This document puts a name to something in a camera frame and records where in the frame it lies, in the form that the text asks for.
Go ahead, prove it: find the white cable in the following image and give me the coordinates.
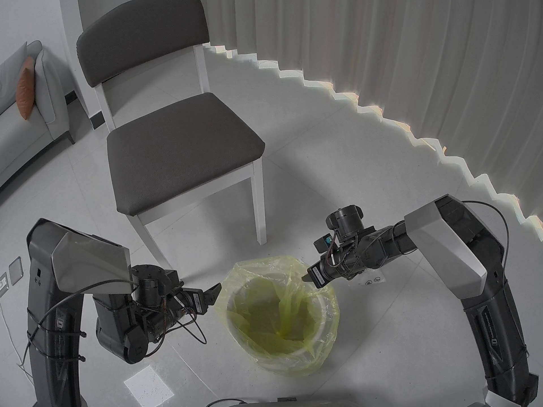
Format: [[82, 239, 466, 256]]
[[0, 308, 32, 382]]

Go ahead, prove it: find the pale grey sofa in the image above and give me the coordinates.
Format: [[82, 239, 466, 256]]
[[0, 41, 76, 190]]

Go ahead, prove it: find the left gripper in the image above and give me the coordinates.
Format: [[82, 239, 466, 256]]
[[176, 283, 222, 318]]

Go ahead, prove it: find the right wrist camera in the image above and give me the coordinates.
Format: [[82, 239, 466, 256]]
[[313, 232, 338, 257]]

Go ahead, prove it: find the dark grey white-legged chair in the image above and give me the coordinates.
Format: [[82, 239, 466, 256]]
[[76, 0, 268, 266]]

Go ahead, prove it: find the white curtain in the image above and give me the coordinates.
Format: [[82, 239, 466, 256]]
[[182, 0, 543, 224]]

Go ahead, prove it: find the black cable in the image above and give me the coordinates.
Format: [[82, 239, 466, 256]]
[[462, 200, 510, 272], [25, 279, 141, 355]]

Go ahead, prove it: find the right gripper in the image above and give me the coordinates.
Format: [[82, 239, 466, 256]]
[[301, 256, 347, 290]]

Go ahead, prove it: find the yellow plastic bag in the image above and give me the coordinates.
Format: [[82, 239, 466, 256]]
[[214, 256, 339, 377]]

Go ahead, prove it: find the white trash bin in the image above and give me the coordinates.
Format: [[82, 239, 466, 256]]
[[225, 272, 336, 361]]

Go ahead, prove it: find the orange cushion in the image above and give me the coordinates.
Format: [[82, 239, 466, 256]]
[[17, 57, 37, 121]]

